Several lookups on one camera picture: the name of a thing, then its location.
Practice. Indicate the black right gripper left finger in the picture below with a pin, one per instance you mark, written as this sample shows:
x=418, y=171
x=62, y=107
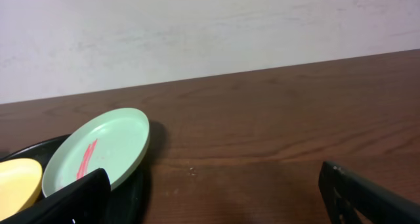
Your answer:
x=83, y=201

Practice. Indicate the yellow plate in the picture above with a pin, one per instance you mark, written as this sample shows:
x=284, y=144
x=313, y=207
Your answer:
x=20, y=185

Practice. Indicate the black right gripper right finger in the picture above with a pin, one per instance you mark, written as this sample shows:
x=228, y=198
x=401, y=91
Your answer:
x=346, y=194

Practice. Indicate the pale green plate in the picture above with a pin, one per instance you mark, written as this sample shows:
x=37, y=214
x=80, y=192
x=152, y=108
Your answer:
x=115, y=141

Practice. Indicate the round black tray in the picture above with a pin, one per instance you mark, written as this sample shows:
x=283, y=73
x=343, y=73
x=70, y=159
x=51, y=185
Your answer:
x=125, y=204

